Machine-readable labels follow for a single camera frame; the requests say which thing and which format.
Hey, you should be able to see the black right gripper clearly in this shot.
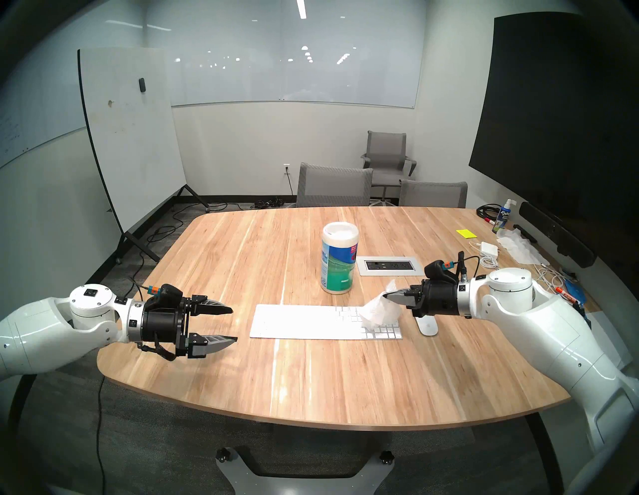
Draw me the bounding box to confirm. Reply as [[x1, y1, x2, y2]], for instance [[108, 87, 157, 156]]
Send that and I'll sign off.
[[383, 279, 460, 317]]

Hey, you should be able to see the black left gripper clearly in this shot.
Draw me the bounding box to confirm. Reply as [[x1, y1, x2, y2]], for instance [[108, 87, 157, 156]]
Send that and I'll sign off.
[[142, 296, 238, 360]]

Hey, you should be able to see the white disinfecting wipe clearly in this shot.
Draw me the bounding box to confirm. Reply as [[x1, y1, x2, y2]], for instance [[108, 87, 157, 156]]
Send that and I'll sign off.
[[359, 280, 402, 327]]

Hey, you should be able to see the white slim keyboard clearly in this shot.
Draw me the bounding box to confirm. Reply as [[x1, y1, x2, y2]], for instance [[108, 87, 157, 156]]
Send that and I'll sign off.
[[250, 304, 403, 341]]

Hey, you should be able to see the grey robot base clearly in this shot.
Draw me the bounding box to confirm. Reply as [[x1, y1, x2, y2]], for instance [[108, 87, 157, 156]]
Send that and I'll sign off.
[[215, 447, 395, 495]]

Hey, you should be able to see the disinfecting wipes canister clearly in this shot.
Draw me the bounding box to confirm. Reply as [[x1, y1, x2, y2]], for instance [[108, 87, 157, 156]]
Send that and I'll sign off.
[[320, 222, 360, 295]]

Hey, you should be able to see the silver table power outlet box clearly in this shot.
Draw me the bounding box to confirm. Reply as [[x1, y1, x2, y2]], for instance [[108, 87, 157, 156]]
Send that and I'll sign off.
[[356, 256, 426, 276]]

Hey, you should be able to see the low grey mesh chair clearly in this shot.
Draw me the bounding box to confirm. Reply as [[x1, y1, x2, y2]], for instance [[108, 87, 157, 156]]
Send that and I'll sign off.
[[398, 180, 469, 209]]

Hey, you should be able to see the whiteboard cleaner spray bottle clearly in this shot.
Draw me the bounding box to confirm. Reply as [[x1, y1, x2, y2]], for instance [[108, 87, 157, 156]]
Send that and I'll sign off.
[[492, 199, 517, 234]]

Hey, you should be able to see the crumpled white tissue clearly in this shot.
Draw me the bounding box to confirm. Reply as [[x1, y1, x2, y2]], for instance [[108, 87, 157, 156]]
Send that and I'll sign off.
[[496, 229, 550, 266]]

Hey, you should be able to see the wide grey mesh chair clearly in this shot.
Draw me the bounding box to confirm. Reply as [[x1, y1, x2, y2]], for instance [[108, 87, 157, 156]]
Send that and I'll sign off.
[[296, 162, 374, 208]]

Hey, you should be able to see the grey office chair with armrests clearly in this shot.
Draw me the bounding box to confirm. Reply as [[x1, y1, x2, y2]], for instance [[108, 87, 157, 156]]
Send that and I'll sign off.
[[360, 131, 417, 203]]

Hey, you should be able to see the black video bar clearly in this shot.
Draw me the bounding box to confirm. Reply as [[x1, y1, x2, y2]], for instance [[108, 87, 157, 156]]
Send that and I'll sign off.
[[518, 201, 597, 267]]

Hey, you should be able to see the blue flat object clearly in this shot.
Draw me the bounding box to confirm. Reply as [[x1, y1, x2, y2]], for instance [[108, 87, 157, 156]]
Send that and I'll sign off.
[[563, 279, 587, 306]]

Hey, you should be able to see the black table leg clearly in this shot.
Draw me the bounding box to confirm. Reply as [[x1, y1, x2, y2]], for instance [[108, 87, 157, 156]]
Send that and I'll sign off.
[[524, 412, 567, 495]]

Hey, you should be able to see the freestanding whiteboard with black stand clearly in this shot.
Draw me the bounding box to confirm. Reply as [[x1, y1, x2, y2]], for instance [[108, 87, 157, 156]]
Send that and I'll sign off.
[[77, 47, 210, 265]]

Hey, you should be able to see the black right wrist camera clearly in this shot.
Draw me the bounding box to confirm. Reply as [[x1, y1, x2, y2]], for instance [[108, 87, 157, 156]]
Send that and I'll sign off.
[[424, 260, 457, 282]]

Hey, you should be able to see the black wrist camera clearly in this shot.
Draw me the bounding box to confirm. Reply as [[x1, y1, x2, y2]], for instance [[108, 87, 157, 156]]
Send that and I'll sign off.
[[424, 260, 457, 282], [150, 284, 184, 311]]

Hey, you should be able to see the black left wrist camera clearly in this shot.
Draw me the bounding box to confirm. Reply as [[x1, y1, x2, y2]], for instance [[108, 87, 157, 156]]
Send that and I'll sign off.
[[150, 284, 184, 311]]

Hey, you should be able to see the long black floor cable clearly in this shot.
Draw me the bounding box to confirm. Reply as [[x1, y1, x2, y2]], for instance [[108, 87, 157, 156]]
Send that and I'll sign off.
[[147, 202, 240, 245]]

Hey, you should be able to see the white charging cable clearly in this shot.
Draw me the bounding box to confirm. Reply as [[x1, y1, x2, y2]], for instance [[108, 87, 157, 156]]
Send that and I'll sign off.
[[469, 241, 576, 295]]

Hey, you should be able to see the thin black floor cable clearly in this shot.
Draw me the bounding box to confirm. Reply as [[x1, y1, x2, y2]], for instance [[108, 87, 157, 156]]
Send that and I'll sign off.
[[95, 374, 108, 495]]

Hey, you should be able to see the large black wall screen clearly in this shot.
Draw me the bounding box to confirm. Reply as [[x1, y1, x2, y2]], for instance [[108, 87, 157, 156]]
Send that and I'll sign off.
[[468, 12, 639, 240]]

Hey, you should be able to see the large wall glass board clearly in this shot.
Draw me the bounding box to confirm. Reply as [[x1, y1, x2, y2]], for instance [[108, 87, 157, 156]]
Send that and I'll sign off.
[[146, 0, 429, 109]]

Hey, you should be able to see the side wall glass board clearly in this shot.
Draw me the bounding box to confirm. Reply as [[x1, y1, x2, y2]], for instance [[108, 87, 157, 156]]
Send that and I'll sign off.
[[0, 10, 146, 169]]

